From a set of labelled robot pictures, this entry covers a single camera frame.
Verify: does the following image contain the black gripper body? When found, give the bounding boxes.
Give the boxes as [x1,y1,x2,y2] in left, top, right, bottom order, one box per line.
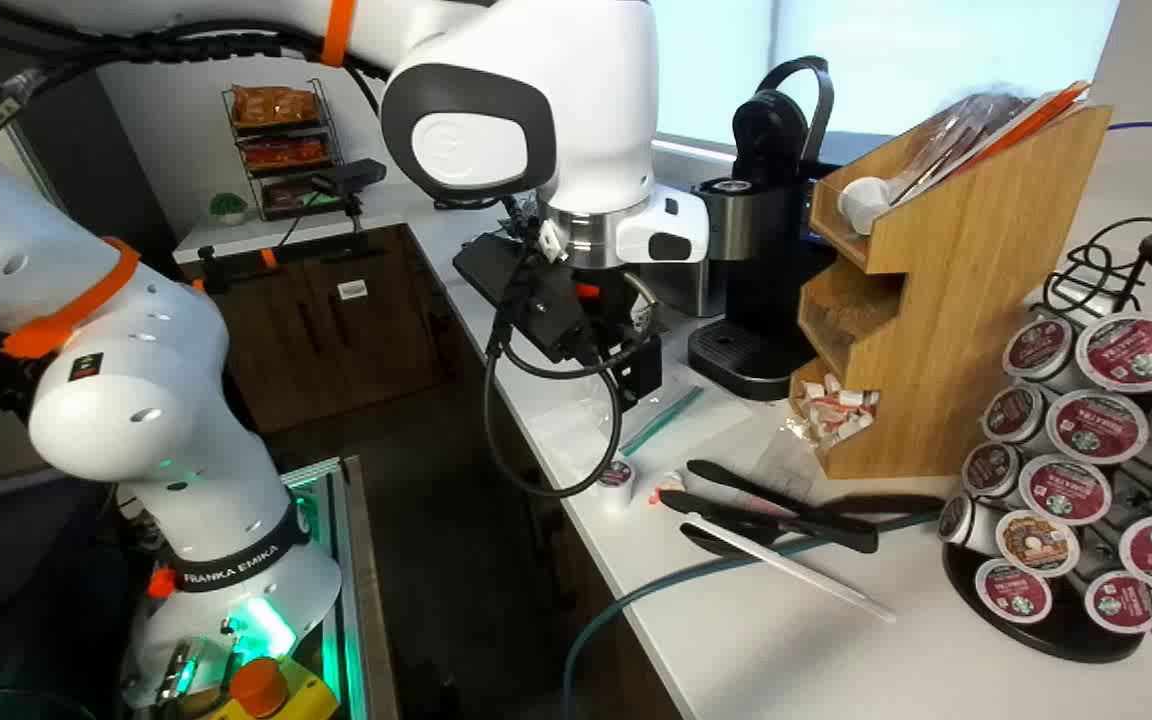
[572,267,665,352]

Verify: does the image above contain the loose red lid coffee pod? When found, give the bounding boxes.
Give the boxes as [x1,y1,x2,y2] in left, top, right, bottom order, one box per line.
[595,458,638,514]

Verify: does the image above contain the black silver coffee maker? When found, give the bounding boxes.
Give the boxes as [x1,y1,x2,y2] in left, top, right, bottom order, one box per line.
[683,53,848,399]

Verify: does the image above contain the brown lid coffee pod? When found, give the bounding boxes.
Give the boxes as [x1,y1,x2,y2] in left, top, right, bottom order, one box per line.
[990,507,1084,581]

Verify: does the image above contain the clear plastic stirrer bag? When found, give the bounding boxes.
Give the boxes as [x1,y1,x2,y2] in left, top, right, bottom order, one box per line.
[616,382,716,461]

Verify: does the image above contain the red white packet pile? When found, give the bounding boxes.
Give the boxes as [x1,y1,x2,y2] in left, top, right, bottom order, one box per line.
[788,372,883,453]

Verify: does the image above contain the black tongs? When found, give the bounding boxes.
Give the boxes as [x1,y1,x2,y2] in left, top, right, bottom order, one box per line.
[652,458,946,555]

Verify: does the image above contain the dark under-counter cabinet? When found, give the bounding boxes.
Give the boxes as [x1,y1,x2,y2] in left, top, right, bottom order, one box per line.
[466,304,689,720]

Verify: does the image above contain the black white stir stick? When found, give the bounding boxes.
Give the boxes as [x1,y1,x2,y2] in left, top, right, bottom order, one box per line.
[677,520,899,629]

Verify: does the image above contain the white cup in organizer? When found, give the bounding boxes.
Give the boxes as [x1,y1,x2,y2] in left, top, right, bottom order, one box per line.
[837,174,895,241]

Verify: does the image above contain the brown wooden cabinet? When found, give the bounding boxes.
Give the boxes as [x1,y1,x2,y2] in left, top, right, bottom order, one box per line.
[194,226,477,434]

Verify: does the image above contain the wooden condiment organizer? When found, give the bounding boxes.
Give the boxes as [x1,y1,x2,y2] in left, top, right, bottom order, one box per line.
[788,79,1116,482]

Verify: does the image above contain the metal robot cart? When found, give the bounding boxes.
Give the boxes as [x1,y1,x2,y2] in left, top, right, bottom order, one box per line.
[271,453,404,720]

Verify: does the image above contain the bright window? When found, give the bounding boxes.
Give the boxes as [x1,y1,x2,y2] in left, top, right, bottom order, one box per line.
[652,0,1123,150]

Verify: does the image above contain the snack display rack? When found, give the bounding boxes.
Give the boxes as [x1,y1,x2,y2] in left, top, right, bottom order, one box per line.
[221,79,338,226]

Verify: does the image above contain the orange edged packet stack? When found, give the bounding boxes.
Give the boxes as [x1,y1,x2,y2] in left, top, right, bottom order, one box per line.
[890,77,1094,208]

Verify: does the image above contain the yellow emergency stop box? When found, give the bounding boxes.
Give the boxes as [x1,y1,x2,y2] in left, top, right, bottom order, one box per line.
[209,657,338,720]

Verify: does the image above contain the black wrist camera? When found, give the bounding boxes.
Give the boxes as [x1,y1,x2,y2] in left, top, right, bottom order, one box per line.
[453,233,595,369]

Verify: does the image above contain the black camera cable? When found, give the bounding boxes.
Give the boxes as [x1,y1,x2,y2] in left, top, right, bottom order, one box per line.
[477,198,628,506]

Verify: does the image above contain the dark thin cable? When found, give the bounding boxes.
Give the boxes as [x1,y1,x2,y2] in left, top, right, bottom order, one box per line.
[555,534,881,720]

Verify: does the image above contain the black wire pod carousel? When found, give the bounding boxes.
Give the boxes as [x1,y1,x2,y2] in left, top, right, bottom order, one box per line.
[937,217,1152,670]

